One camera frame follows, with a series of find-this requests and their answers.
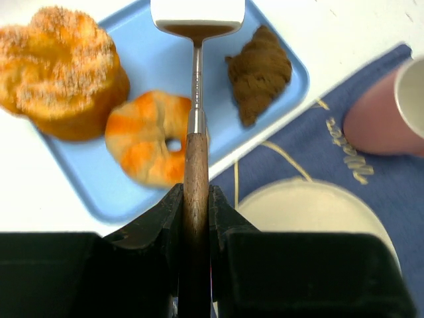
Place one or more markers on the spatula with wooden handle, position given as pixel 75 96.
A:
pixel 196 21

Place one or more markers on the pink mug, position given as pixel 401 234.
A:
pixel 388 118

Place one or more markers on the white and blue plate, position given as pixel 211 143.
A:
pixel 297 205

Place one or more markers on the blue fabric placemat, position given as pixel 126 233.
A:
pixel 313 147

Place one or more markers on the orange ring bun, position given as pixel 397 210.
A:
pixel 147 138

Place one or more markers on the tall orange round bread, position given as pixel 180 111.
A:
pixel 62 71

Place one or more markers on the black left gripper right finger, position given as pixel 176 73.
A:
pixel 299 274

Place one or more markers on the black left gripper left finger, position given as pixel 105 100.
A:
pixel 129 273

